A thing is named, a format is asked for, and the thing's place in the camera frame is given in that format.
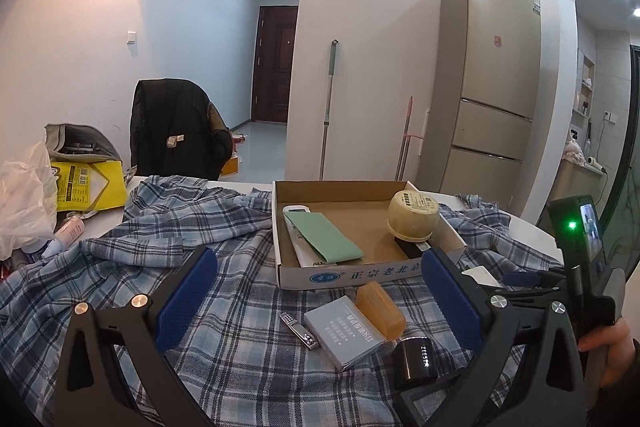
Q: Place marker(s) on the silver nail clipper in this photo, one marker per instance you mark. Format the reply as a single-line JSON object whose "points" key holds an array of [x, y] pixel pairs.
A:
{"points": [[300, 331]]}

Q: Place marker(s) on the orange cardboard box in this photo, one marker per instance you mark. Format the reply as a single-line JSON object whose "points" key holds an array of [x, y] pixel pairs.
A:
{"points": [[231, 167]]}

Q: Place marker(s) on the small black glossy box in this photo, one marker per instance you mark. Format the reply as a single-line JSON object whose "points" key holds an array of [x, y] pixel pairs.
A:
{"points": [[412, 364]]}

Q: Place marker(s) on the black rectangular device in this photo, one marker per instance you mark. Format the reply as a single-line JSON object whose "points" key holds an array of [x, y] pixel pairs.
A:
{"points": [[410, 249]]}

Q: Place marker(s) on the pink plastic bag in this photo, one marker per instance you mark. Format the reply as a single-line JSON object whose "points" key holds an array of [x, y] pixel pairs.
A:
{"points": [[575, 152]]}

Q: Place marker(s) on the pink broom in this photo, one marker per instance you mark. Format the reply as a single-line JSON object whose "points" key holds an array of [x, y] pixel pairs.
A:
{"points": [[404, 142]]}

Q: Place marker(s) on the dark glass door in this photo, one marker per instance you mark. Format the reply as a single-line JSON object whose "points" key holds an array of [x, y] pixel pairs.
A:
{"points": [[625, 132]]}

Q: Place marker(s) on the wall niche shelf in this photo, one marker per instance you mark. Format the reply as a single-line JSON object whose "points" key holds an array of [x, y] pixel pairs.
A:
{"points": [[585, 92]]}

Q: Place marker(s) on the dark wooden door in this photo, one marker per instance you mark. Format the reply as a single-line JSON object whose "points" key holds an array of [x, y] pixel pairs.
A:
{"points": [[272, 67]]}

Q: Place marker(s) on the grey-blue rectangular box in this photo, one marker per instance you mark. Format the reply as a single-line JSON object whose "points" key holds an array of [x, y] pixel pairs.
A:
{"points": [[345, 334]]}

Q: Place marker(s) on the black jacket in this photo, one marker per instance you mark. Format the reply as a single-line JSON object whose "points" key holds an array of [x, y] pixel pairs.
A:
{"points": [[170, 117]]}

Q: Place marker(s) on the white remote control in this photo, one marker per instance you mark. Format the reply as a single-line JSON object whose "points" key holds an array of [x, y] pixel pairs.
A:
{"points": [[299, 209]]}

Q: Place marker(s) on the pink white bottle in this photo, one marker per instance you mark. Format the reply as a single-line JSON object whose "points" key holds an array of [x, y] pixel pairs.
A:
{"points": [[70, 231]]}

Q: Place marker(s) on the white wall socket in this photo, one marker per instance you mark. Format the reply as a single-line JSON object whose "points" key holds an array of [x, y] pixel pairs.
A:
{"points": [[609, 116]]}

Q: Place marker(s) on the round cream tin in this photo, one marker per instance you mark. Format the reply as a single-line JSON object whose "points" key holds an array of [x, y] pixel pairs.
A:
{"points": [[412, 217]]}

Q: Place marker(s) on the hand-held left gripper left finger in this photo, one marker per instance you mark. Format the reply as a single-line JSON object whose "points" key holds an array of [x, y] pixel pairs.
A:
{"points": [[185, 302]]}

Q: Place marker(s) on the amber soap bar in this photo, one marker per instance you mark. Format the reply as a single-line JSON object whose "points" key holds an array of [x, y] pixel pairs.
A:
{"points": [[380, 309]]}

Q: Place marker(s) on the yellow package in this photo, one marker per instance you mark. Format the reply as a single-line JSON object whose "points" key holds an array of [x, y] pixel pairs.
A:
{"points": [[107, 187]]}

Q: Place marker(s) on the white plastic bag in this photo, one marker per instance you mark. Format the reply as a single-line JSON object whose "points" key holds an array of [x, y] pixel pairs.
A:
{"points": [[25, 197]]}

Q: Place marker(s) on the beige vanity cabinet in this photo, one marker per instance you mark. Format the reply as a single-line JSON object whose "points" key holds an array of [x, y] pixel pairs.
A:
{"points": [[570, 187]]}

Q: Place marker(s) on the blue plaid shirt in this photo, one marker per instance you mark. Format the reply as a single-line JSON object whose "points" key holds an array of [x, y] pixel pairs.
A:
{"points": [[225, 227]]}

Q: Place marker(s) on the shallow cardboard box tray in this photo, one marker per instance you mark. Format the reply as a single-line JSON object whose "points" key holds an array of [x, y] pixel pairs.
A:
{"points": [[360, 217]]}

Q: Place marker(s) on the white wall strip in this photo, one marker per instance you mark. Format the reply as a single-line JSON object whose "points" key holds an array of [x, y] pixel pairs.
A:
{"points": [[424, 132]]}

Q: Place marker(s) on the person's right hand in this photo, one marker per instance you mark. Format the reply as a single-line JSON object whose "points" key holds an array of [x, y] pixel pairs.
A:
{"points": [[617, 342]]}

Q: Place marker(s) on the white hair dryer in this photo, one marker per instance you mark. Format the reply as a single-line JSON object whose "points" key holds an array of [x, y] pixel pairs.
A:
{"points": [[595, 163]]}

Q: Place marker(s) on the beige refrigerator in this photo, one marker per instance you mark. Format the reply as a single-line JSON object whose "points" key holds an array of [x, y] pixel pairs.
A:
{"points": [[485, 82]]}

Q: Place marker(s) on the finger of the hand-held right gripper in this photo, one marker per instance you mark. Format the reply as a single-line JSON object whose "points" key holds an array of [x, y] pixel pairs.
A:
{"points": [[517, 279]]}

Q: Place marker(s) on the grey pouch bag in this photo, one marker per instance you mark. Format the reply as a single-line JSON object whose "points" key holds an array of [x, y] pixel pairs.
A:
{"points": [[100, 142]]}

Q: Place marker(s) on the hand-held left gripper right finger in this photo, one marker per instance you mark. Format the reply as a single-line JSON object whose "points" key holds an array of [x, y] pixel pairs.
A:
{"points": [[450, 302]]}

